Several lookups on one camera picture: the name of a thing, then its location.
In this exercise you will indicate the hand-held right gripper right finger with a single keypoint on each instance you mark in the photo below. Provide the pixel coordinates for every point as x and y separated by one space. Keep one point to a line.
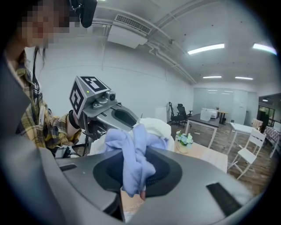
197 180

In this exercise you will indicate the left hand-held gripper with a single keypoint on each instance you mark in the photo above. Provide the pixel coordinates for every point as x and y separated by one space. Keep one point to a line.
87 99

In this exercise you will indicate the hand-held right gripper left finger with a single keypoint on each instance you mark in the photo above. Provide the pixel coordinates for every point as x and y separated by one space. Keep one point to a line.
87 171

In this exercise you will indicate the cream clothes garment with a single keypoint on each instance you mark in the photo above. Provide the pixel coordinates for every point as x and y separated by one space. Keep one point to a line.
158 127

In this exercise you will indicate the lavender clothes garment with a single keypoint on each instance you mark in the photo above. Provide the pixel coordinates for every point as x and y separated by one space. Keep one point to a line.
136 158

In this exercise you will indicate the person's left forearm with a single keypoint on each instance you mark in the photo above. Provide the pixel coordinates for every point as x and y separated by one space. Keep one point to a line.
63 131

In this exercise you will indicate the beige checkered tablecloth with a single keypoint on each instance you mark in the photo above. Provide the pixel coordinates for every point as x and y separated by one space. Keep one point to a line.
208 156

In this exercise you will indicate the blue flower pot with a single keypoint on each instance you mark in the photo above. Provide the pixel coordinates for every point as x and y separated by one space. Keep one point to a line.
184 140

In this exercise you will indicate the black wristband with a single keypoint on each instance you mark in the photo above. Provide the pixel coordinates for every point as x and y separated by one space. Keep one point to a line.
73 119

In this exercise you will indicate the black office chair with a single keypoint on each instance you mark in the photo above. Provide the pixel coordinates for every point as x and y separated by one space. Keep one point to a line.
172 114
182 114

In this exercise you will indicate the white folding chair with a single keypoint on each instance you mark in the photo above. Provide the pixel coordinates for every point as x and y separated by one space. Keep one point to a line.
248 151

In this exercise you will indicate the dark-top desk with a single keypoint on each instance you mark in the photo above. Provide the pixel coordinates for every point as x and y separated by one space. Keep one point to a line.
204 122

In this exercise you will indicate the white side table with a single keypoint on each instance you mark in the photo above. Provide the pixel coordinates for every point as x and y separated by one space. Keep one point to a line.
241 127

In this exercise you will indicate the round wooden table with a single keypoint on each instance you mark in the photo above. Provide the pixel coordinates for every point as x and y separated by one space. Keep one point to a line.
222 113

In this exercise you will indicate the white body-worn device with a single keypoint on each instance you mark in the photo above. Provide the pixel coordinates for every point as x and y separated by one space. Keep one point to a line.
42 114

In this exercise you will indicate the beige covered chair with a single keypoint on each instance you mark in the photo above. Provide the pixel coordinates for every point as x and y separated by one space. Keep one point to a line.
256 123

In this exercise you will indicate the ceiling air conditioner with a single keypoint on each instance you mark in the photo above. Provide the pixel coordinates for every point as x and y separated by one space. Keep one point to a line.
127 35

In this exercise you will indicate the table with checkered tablecloth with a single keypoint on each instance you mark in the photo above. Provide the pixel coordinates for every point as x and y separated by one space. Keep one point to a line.
272 134

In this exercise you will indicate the person's plaid shirt torso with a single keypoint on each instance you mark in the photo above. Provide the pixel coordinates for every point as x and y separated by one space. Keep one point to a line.
28 105

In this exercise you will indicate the ceiling light panel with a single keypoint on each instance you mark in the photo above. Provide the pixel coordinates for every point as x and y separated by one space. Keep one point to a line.
263 47
211 77
206 48
243 78

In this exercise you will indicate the person's head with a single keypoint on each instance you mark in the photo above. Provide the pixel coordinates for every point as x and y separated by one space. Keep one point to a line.
39 24

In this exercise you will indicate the black head-mounted camera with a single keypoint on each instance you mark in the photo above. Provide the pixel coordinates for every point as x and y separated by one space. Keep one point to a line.
86 13

